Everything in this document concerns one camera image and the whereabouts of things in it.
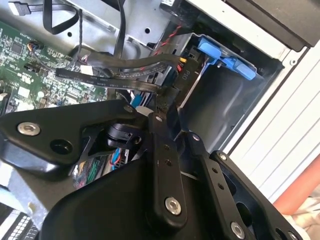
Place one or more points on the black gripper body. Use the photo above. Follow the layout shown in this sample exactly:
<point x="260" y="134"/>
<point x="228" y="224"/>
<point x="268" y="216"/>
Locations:
<point x="112" y="212"/>

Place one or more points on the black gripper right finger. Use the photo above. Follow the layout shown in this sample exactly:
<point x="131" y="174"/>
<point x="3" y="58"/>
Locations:
<point x="217" y="177"/>

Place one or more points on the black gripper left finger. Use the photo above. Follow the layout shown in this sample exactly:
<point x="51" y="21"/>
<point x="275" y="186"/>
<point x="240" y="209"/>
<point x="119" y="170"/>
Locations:
<point x="166" y="180"/>

